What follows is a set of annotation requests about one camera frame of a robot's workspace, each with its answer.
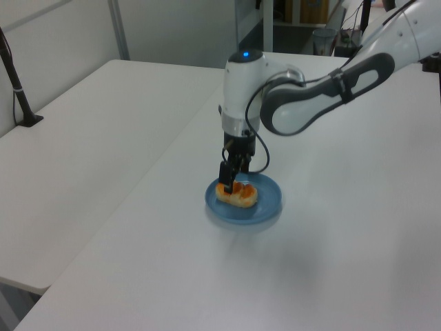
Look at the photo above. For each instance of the translucent plastic bin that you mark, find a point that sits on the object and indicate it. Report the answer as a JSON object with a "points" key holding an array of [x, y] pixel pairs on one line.
{"points": [[324, 41]]}

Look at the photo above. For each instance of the bread with orange topping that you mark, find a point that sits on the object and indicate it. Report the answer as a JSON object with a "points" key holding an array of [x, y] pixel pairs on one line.
{"points": [[241, 198]]}

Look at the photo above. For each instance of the blue round plate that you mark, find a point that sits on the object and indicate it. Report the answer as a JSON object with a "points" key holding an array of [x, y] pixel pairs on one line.
{"points": [[265, 203]]}

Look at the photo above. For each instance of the yellow cardboard box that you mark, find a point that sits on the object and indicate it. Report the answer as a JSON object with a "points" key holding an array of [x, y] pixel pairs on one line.
{"points": [[314, 12]]}

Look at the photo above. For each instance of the white door frame post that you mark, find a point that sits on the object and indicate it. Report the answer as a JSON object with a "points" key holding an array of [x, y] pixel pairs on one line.
{"points": [[267, 25]]}

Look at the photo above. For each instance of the grey metal partition post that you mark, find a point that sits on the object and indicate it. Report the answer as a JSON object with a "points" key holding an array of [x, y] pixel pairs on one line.
{"points": [[119, 31]]}

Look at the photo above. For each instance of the black upright stand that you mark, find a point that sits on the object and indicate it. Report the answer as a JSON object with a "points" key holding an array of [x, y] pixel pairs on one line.
{"points": [[366, 15]]}

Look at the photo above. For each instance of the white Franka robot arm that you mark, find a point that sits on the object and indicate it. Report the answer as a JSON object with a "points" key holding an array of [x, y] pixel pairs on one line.
{"points": [[293, 103]]}

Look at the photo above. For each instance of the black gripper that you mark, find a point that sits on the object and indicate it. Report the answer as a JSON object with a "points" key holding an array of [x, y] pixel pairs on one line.
{"points": [[239, 145]]}

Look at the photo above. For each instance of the small black box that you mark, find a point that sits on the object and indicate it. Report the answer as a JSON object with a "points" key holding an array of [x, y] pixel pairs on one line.
{"points": [[346, 51]]}

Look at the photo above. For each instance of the black pole with clamp base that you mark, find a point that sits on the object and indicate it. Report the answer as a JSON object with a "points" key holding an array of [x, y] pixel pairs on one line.
{"points": [[17, 93]]}

